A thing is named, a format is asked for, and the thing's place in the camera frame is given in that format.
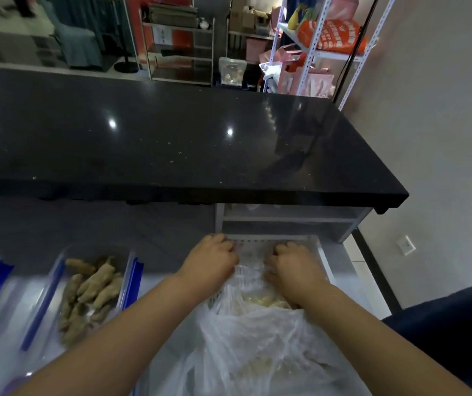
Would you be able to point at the person's left hand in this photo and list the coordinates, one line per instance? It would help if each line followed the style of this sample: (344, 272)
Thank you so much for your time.
(209, 263)

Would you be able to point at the person's right hand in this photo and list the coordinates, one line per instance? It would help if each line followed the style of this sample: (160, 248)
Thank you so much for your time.
(297, 272)

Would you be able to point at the person's left fingers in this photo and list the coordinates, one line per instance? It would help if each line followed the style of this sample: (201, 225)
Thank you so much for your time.
(224, 246)

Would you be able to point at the person's right fingers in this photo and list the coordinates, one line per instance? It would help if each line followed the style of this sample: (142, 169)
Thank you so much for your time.
(279, 253)

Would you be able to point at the clear thin plastic bag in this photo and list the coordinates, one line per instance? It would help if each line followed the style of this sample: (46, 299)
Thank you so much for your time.
(256, 346)

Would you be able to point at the person's right forearm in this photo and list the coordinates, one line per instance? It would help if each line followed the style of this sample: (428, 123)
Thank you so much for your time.
(376, 346)

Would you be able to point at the person's left forearm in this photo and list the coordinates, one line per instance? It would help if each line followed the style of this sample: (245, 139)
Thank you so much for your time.
(116, 346)

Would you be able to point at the white under-counter rack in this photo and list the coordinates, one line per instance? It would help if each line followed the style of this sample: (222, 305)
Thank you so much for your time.
(293, 218)

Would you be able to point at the pale ginger roots heap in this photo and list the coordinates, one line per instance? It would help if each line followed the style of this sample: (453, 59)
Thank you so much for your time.
(267, 301)

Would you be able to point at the pile of brown ginger roots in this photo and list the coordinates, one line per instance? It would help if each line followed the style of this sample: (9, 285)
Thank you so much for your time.
(87, 294)

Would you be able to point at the pink paper shopping bag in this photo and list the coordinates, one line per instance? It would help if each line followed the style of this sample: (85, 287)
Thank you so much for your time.
(314, 84)

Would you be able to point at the clear plastic storage jar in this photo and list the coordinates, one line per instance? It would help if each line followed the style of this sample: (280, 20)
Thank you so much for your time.
(232, 72)

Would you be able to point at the person's dark blue trousers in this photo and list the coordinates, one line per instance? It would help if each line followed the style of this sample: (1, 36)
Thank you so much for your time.
(454, 325)

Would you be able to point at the pink bin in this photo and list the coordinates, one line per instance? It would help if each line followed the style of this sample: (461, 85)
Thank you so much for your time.
(257, 49)

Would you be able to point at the black stand with round base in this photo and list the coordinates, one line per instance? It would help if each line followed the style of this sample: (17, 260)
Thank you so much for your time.
(125, 66)

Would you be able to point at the white paper sign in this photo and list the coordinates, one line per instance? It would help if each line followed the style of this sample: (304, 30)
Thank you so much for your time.
(162, 35)

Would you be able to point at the black slanted pole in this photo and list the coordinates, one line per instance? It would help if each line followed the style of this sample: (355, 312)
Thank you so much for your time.
(355, 45)

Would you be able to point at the small white teapot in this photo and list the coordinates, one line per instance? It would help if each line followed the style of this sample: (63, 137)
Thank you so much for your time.
(204, 24)

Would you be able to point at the white slotted metal shelf rack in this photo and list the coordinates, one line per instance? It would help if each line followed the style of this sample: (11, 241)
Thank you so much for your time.
(314, 32)

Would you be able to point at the orange printed bag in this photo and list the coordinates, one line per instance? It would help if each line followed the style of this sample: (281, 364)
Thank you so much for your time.
(337, 37)

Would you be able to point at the cardboard boxes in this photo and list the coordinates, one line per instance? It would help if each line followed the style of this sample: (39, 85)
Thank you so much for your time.
(246, 20)

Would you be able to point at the dark flat box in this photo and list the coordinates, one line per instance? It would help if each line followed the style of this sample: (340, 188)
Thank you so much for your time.
(174, 15)

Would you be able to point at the yellow and green bag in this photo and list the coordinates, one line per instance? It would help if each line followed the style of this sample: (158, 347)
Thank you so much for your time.
(300, 16)

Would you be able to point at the teal fabric cover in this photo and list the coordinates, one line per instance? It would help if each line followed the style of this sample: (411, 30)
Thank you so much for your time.
(81, 37)

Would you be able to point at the pink box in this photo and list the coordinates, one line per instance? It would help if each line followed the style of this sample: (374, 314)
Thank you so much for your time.
(343, 7)

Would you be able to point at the white wall socket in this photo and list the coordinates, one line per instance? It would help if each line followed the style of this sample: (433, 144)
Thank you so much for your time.
(406, 245)

